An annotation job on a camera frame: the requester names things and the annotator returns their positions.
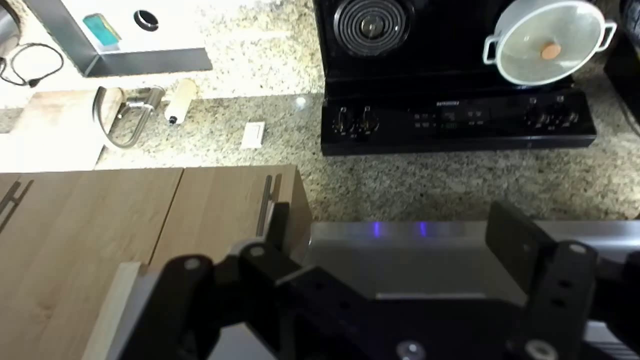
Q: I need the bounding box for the stainless steel sink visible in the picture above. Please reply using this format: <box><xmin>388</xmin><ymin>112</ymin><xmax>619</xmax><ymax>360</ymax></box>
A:
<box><xmin>18</xmin><ymin>0</ymin><xmax>217</xmax><ymax>78</ymax></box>

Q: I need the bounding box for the narrow long wood cabinet door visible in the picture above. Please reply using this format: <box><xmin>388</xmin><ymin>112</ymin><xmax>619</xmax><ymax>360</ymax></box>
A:
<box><xmin>147</xmin><ymin>165</ymin><xmax>314</xmax><ymax>268</ymax></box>

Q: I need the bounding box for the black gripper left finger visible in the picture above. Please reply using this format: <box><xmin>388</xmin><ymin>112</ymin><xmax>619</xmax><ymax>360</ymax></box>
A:
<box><xmin>119</xmin><ymin>200</ymin><xmax>439</xmax><ymax>360</ymax></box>

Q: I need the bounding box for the teal sponge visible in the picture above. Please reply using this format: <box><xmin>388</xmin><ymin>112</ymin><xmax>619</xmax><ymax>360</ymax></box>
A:
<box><xmin>83</xmin><ymin>12</ymin><xmax>125</xmax><ymax>53</ymax></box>

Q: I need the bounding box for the white pot with lid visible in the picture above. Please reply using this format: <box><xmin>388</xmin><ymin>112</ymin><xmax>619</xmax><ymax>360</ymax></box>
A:
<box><xmin>482</xmin><ymin>0</ymin><xmax>619</xmax><ymax>89</ymax></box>

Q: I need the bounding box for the black looped cord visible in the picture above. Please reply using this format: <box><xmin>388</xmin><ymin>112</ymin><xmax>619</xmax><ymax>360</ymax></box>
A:
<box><xmin>0</xmin><ymin>41</ymin><xmax>67</xmax><ymax>91</ymax></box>

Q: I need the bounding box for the chrome sink faucet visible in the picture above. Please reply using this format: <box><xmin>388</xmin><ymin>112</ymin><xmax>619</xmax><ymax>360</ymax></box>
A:
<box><xmin>93</xmin><ymin>86</ymin><xmax>167</xmax><ymax>151</ymax></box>

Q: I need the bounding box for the white wall outlet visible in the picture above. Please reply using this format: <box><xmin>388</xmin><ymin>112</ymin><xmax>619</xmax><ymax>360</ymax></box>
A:
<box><xmin>238</xmin><ymin>120</ymin><xmax>266</xmax><ymax>151</ymax></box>

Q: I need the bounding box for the black coil stove burner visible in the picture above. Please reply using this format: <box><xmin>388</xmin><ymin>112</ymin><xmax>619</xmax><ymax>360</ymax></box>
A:
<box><xmin>332</xmin><ymin>0</ymin><xmax>411</xmax><ymax>59</ymax></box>

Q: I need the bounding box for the black electric stove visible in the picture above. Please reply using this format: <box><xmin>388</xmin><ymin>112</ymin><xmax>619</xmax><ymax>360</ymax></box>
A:
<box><xmin>313</xmin><ymin>0</ymin><xmax>598</xmax><ymax>156</ymax></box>

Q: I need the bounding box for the light wood cabinet door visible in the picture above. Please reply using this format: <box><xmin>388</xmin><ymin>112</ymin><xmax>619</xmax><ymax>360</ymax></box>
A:
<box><xmin>0</xmin><ymin>166</ymin><xmax>187</xmax><ymax>360</ymax></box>

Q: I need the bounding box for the white soap bottle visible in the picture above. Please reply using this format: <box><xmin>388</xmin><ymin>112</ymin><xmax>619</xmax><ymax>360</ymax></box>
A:
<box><xmin>162</xmin><ymin>78</ymin><xmax>200</xmax><ymax>129</ymax></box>

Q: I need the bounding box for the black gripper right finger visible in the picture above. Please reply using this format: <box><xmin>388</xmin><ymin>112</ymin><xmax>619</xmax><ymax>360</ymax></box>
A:
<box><xmin>484</xmin><ymin>198</ymin><xmax>640</xmax><ymax>360</ymax></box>

